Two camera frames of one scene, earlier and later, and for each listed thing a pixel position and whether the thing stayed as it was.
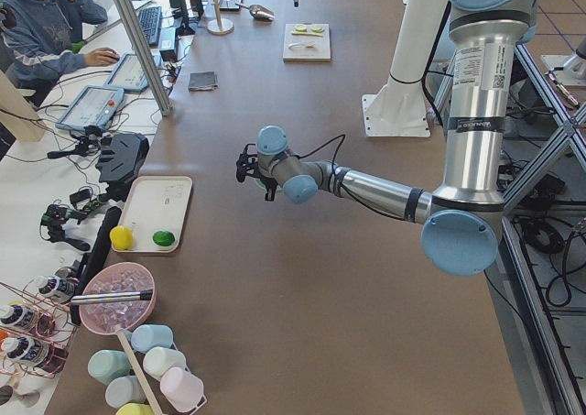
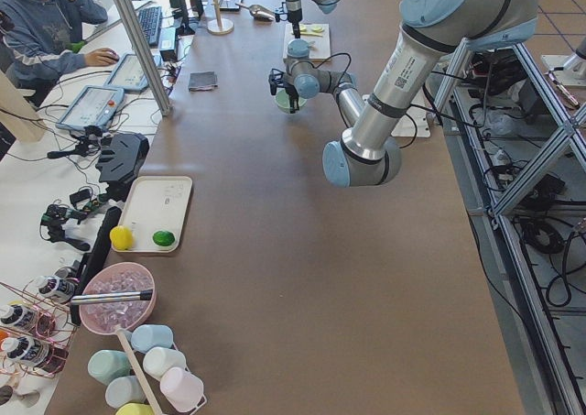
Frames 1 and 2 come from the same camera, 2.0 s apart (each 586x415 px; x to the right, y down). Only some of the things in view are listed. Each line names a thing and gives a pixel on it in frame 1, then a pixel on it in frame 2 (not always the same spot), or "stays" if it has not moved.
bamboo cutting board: x=307 y=42 stays
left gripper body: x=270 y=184 → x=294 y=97
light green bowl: x=260 y=183 → x=282 y=100
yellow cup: x=135 y=409 stays
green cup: x=109 y=365 stays
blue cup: x=146 y=337 stays
